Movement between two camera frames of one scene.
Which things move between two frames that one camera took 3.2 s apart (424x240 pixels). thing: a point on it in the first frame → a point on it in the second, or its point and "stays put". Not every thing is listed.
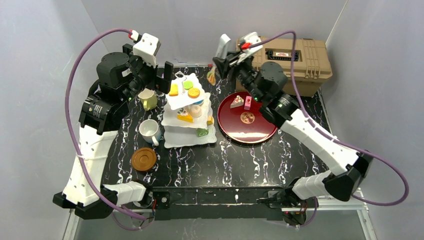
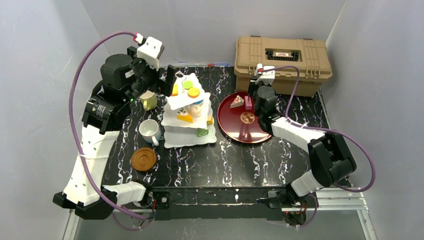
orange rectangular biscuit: [174, 91] stays put
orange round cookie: [193, 93] stays put
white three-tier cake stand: [187, 120] stays put
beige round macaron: [195, 111] stays put
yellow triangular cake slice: [211, 78] → [184, 116]
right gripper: [227, 66] → [253, 88]
